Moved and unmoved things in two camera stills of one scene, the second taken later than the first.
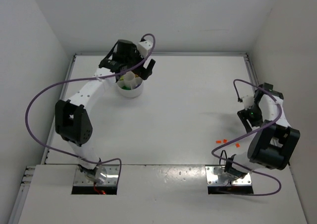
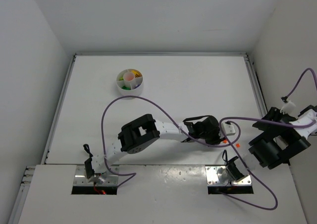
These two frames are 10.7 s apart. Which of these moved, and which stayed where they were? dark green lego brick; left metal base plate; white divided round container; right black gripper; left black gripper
Moved: left black gripper; right black gripper
Stayed: left metal base plate; dark green lego brick; white divided round container
